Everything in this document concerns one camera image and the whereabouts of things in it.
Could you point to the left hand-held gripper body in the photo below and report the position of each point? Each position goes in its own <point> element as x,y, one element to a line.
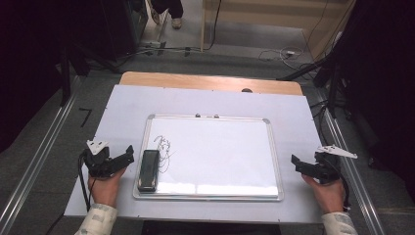
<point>99,163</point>

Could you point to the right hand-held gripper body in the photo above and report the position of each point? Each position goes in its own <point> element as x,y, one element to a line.
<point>328,169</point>

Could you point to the black whiteboard eraser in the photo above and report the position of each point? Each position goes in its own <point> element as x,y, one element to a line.
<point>148,171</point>

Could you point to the metal-framed whiteboard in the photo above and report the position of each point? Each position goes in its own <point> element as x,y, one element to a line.
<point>221,156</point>

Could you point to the person's right hand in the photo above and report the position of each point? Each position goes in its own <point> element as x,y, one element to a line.
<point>329,197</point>

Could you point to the person's left hand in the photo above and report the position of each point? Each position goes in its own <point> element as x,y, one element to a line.
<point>104,191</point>

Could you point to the white table cover board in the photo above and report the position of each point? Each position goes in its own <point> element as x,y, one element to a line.
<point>127,104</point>

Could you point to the black metal stand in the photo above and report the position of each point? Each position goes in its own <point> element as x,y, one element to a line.
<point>65,78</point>
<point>332,91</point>

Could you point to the dark round table grommet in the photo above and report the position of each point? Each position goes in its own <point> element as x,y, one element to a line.
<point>247,90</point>

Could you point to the wooden table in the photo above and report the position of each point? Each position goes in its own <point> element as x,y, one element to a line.
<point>195,81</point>

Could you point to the black curtain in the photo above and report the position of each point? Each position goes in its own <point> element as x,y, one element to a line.
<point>26,65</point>
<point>385,81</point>

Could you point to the grey power strip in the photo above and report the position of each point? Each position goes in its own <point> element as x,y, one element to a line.
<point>153,45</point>

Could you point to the dark cabinet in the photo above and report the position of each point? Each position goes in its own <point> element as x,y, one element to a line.
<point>124,26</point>

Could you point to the light wooden partition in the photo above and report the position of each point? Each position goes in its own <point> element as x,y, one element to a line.
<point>261,13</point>

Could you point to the metal floor rail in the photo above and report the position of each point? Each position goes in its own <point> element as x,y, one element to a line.
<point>355,182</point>
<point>39,153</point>

